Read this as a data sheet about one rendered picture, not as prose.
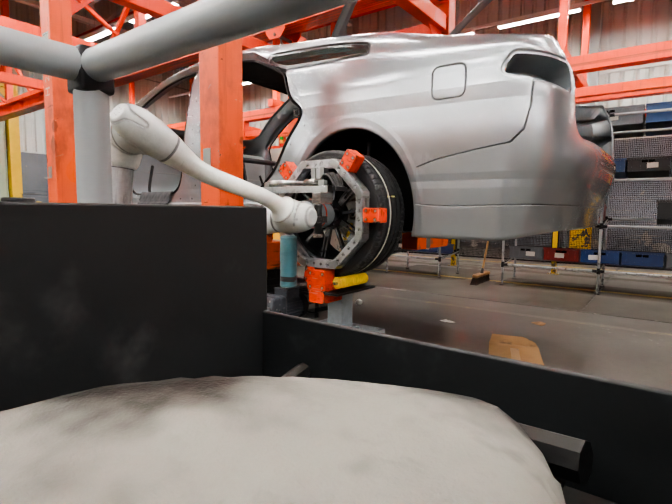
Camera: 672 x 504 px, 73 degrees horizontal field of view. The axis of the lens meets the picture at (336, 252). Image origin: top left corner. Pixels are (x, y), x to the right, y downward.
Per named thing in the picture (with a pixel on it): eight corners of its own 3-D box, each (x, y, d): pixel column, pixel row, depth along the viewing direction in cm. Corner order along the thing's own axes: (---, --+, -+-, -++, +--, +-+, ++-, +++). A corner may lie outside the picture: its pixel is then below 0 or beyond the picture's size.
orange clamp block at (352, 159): (356, 173, 223) (365, 157, 220) (347, 172, 217) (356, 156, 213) (347, 165, 226) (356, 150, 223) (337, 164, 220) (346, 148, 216)
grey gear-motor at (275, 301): (320, 342, 274) (321, 284, 271) (270, 360, 241) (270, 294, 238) (298, 337, 285) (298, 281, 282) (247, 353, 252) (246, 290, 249)
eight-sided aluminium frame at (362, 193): (369, 271, 221) (370, 157, 216) (361, 272, 216) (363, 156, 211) (286, 262, 254) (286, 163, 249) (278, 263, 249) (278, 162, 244)
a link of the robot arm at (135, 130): (186, 129, 142) (163, 131, 151) (136, 89, 129) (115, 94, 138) (166, 165, 139) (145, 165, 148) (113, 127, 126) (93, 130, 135)
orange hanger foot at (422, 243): (441, 246, 456) (443, 212, 453) (417, 250, 414) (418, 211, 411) (426, 246, 466) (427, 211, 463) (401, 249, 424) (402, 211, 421)
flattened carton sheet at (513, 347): (536, 342, 306) (536, 337, 306) (545, 369, 254) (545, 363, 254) (488, 338, 316) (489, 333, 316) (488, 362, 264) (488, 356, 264)
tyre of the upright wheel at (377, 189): (392, 288, 244) (418, 164, 230) (367, 294, 225) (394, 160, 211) (300, 255, 281) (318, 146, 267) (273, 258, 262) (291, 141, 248)
